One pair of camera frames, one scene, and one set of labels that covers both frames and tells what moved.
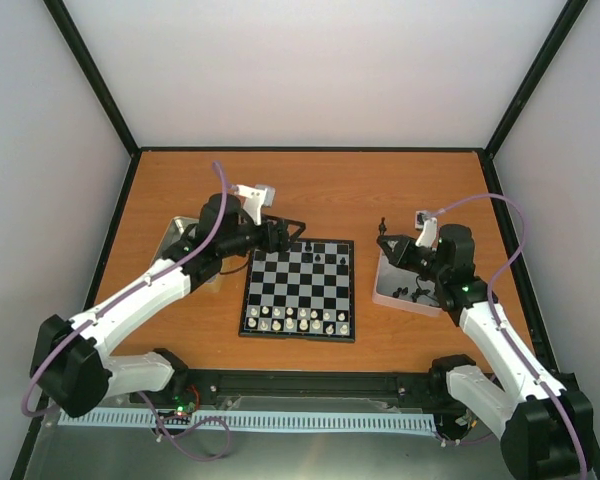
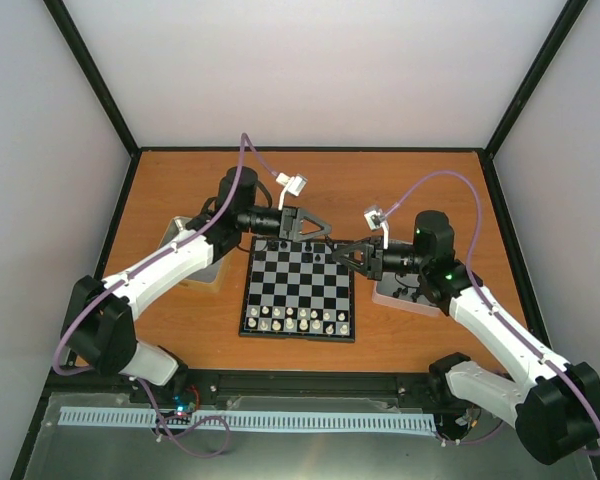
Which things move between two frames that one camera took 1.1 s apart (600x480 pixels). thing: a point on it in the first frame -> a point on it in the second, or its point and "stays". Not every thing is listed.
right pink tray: [403, 288] stays
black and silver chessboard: [304, 292] stays
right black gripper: [398, 256] -> [371, 259]
